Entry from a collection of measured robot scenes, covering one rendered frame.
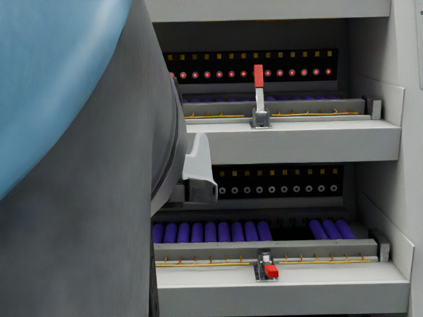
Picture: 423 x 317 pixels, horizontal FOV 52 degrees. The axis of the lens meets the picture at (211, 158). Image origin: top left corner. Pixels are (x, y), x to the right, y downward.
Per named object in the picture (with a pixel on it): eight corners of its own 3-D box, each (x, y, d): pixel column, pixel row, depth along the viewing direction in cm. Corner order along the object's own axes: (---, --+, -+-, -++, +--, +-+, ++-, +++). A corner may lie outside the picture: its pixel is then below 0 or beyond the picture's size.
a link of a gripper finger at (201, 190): (233, 182, 34) (179, 175, 26) (233, 202, 34) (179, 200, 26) (180, 185, 36) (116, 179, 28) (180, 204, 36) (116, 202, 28)
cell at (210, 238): (216, 232, 69) (217, 252, 63) (204, 233, 69) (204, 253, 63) (216, 222, 68) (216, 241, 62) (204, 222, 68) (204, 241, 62)
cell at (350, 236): (345, 229, 69) (359, 249, 63) (334, 229, 69) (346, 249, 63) (346, 219, 68) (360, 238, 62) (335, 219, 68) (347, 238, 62)
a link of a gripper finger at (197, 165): (237, 138, 40) (191, 120, 32) (238, 203, 39) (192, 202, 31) (206, 141, 41) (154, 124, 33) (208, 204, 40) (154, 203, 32)
